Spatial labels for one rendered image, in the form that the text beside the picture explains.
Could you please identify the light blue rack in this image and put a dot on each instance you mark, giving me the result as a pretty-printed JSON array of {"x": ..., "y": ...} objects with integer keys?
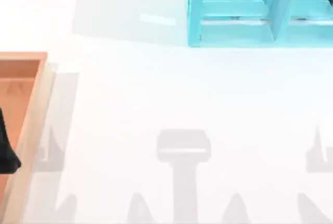
[{"x": 234, "y": 34}]

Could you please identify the shallow salmon-coloured box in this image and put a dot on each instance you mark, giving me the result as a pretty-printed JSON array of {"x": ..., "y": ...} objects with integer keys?
[{"x": 28, "y": 120}]

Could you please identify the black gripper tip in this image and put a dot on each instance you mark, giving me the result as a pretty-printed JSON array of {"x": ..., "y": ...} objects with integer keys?
[{"x": 6, "y": 156}]

